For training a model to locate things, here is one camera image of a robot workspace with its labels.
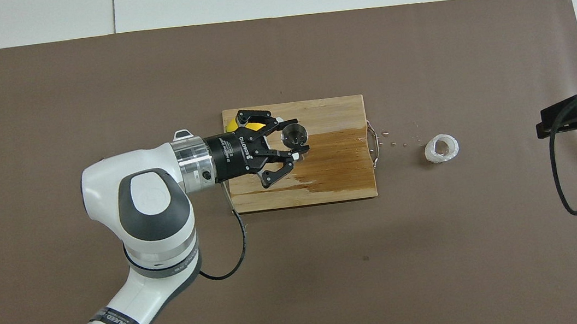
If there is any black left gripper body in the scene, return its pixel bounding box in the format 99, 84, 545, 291
203, 126, 274, 184

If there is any steel double jigger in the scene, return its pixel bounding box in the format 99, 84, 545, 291
280, 117, 311, 151

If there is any small translucent white cup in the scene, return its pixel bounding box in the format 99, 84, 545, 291
422, 132, 461, 165

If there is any yellow lemon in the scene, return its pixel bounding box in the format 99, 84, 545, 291
224, 113, 266, 136

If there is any wooden cutting board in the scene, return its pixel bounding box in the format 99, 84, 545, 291
220, 93, 379, 215

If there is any brown paper table mat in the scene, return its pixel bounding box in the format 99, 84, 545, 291
0, 0, 577, 324

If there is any metal cutting board handle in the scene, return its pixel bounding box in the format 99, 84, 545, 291
366, 120, 381, 169

